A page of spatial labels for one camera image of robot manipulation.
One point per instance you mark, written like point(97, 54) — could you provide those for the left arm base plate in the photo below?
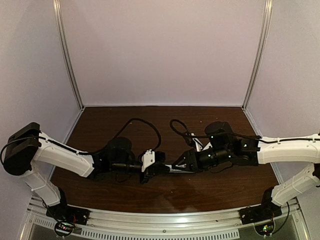
point(68, 214)

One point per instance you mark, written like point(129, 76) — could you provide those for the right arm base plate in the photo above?
point(258, 213)

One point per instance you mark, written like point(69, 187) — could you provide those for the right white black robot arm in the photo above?
point(241, 150)

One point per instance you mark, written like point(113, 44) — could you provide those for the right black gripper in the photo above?
point(194, 160)

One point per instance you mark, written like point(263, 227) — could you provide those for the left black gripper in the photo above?
point(146, 172)

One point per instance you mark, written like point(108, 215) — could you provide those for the aluminium front rail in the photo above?
point(290, 225)

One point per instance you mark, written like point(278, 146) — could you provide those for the left aluminium frame post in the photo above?
point(66, 54)

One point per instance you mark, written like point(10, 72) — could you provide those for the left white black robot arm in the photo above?
point(29, 145)

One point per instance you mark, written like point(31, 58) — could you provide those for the right aluminium frame post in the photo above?
point(264, 32)

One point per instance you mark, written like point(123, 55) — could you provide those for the aluminium frame post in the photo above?
point(66, 54)
point(264, 32)

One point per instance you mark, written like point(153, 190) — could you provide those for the white remote control body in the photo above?
point(179, 171)

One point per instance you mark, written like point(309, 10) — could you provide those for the perforated white cable duct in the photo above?
point(43, 229)

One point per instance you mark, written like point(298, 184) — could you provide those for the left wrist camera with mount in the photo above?
point(148, 159)

